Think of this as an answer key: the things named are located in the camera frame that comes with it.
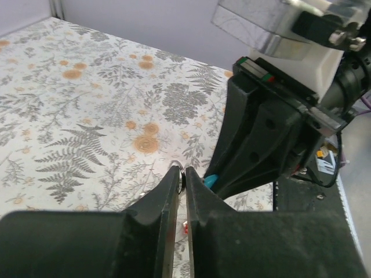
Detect red tag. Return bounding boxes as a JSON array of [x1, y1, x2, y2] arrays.
[[183, 221, 188, 235]]

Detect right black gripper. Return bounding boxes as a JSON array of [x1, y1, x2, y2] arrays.
[[207, 57, 345, 199]]

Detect silver keys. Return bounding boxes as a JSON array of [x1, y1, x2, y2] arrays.
[[171, 160, 187, 195]]

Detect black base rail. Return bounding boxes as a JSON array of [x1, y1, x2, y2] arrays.
[[273, 178, 344, 215]]

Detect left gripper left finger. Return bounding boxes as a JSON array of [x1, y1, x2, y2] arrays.
[[1, 166, 180, 277]]

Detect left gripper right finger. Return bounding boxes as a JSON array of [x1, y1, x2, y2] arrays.
[[185, 167, 368, 277]]

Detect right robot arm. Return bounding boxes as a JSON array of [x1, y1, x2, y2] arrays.
[[204, 51, 370, 199]]

